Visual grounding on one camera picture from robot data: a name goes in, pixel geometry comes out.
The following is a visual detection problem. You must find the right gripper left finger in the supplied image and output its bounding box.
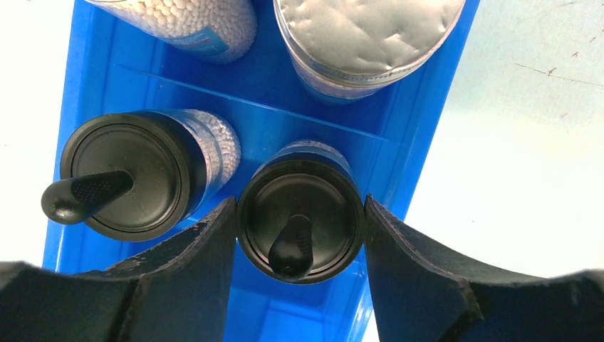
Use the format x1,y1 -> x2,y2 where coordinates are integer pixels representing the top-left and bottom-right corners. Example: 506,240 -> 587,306
1,197 -> 236,341

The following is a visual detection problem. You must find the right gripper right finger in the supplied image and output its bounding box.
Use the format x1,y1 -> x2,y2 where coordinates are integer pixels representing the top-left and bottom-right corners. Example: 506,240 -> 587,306
365,197 -> 603,341

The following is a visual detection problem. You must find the clear jar silver lid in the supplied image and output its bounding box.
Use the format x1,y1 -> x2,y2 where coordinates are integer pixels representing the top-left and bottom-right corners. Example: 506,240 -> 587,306
90,0 -> 257,64
273,0 -> 465,103

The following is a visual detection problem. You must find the blue compartment tray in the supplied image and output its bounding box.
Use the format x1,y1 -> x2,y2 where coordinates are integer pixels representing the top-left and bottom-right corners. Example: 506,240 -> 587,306
57,1 -> 479,341

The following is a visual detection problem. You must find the white spice jar black lid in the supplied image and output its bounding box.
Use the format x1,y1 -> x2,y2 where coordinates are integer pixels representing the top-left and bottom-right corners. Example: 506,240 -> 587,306
41,109 -> 241,242
236,140 -> 365,284

